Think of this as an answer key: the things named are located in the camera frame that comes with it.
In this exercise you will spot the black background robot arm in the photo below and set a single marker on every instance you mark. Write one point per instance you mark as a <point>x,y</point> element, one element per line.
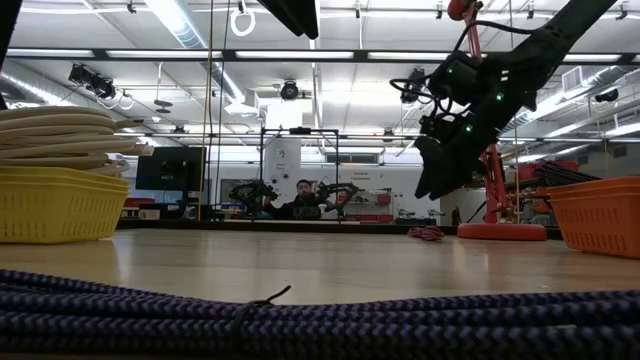
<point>252,192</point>
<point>340,192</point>

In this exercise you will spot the black ceiling spotlights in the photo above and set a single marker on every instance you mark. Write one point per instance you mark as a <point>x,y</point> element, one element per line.
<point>92,82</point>

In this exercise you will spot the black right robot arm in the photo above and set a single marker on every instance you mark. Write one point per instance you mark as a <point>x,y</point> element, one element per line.
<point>560,40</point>

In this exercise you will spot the person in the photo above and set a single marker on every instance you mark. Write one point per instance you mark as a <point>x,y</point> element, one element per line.
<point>302,202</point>

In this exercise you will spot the black ceiling dome camera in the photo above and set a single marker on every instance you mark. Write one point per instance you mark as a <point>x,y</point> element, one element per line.
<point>289,90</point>

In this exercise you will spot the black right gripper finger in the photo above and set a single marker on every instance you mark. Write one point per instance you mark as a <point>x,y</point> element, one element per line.
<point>435,170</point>
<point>470,170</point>

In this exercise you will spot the black monitor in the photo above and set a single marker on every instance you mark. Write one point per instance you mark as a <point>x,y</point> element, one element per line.
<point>170,167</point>

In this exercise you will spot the red desk lamp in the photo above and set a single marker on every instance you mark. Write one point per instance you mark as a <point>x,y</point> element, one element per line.
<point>500,232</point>

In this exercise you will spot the yellow plastic basket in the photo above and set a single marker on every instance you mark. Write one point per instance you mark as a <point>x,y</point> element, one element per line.
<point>60,210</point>

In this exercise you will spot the ceiling light strip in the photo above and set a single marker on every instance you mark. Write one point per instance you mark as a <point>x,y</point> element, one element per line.
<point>295,54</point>

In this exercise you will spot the silver ceiling duct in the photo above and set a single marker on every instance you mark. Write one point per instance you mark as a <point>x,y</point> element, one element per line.
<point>185,30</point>

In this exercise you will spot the red storage cabinet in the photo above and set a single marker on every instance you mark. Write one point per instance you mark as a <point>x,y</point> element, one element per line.
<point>370,205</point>

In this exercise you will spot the orange plastic basket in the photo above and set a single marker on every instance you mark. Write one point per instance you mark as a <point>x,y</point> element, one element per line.
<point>600,220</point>

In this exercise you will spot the red box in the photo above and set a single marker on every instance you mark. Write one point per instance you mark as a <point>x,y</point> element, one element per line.
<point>525,171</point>

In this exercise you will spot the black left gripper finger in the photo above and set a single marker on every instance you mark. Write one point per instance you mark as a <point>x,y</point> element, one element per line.
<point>300,15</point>

